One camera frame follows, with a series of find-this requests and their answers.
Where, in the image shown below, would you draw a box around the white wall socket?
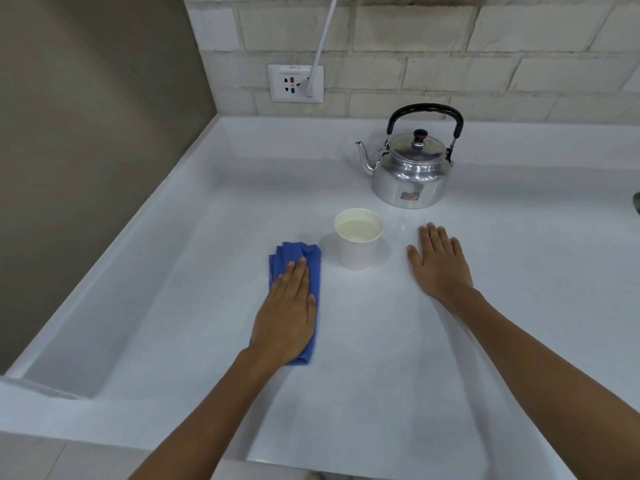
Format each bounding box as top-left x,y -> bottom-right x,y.
266,64 -> 325,104

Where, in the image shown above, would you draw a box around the silver kettle lid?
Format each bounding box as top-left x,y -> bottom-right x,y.
388,128 -> 447,164

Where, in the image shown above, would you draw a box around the person's right hand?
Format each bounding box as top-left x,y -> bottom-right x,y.
406,222 -> 475,304

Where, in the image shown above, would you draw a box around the white paper cup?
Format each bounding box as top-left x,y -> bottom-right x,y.
333,208 -> 385,271

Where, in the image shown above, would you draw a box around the person's left forearm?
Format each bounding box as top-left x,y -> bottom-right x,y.
128,347 -> 292,480

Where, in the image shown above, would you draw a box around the blue cloth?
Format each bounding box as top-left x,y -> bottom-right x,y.
249,241 -> 322,366

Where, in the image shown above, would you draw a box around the clear water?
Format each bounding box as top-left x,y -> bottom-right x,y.
338,219 -> 381,243

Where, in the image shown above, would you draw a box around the person's right forearm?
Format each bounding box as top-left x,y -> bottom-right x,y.
433,288 -> 640,480

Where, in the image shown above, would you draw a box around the silver metal kettle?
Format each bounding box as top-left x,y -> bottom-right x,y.
355,103 -> 465,210

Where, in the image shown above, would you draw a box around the person's left hand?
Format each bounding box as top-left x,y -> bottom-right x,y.
249,257 -> 319,366

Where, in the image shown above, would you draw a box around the white power cable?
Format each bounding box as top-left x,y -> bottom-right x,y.
307,0 -> 341,83

